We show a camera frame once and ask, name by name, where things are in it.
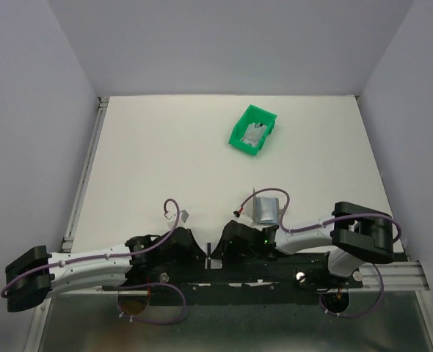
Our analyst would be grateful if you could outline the silver magnetic stripe card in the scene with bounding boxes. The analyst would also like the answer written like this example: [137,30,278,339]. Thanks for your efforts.
[204,242,222,270]

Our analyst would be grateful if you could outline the grey card holder wallet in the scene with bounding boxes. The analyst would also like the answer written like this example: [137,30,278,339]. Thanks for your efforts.
[252,187,287,225]

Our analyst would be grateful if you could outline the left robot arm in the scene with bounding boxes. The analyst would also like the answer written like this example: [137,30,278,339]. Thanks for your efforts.
[1,227,205,313]

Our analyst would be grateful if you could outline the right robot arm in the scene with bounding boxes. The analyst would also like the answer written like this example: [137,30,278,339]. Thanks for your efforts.
[211,202,402,287]

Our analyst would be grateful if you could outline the cards in green bin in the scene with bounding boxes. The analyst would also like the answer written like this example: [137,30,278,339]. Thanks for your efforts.
[241,123,267,147]

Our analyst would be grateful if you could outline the green plastic bin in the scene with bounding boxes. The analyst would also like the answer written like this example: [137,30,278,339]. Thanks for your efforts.
[228,105,277,156]

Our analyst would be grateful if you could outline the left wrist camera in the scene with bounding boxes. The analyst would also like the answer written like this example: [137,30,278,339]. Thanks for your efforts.
[164,210,189,224]

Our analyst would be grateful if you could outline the aluminium left side rail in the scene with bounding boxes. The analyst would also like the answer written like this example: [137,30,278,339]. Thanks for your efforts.
[60,97,110,253]

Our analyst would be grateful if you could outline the aluminium rail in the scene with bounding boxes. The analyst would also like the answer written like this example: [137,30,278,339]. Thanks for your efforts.
[60,97,110,253]
[46,260,429,298]

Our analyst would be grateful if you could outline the aluminium front rail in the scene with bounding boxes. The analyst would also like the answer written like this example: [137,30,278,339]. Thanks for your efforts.
[46,260,429,298]

